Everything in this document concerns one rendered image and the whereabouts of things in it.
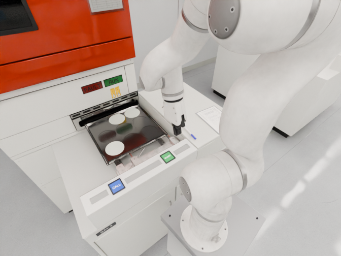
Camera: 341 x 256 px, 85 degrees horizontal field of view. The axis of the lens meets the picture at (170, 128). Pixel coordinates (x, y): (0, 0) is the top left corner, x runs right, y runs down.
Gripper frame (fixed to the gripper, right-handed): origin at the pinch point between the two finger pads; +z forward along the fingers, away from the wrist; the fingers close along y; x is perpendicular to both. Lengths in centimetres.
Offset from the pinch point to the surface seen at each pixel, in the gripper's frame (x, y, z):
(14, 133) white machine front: -62, -60, 1
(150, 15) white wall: 111, -204, -35
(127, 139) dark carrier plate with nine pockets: -13.6, -31.7, 15.3
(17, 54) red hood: -42, -47, -36
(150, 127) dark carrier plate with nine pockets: 1.9, -32.4, 15.2
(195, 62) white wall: 204, -223, 54
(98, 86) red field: -14, -57, -10
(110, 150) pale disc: -24.4, -29.8, 15.7
